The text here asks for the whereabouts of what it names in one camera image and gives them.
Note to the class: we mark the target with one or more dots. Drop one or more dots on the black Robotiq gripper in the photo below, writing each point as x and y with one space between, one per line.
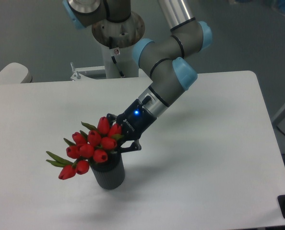
134 121

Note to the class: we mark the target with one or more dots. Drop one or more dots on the red tulip bouquet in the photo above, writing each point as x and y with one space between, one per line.
96 149

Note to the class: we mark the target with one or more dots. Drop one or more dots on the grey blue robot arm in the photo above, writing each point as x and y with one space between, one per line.
114 24

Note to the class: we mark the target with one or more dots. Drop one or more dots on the dark grey ribbed vase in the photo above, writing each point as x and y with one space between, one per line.
111 173

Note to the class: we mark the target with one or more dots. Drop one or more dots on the white chair armrest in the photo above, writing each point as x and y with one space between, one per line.
15 73

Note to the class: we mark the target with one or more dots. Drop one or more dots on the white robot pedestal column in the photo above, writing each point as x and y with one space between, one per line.
119 63

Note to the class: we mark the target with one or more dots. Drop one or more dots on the white metal base frame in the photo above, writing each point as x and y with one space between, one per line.
99 73

